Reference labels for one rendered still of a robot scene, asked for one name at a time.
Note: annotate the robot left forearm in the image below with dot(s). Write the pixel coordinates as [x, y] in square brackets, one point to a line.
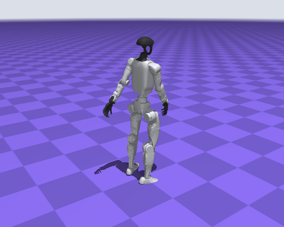
[118, 91]

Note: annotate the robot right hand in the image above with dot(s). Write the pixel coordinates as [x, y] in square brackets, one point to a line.
[165, 104]

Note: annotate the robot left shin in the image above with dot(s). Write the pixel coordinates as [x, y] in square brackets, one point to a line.
[131, 149]

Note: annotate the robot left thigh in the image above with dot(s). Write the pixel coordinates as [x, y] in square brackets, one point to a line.
[135, 124]

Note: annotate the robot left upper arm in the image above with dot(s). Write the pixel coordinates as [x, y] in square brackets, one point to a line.
[127, 72]

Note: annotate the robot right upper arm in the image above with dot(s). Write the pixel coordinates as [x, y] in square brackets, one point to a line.
[155, 70]

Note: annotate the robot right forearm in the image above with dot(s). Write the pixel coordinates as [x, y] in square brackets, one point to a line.
[162, 95]

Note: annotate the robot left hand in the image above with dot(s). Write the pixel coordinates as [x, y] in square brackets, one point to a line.
[108, 107]

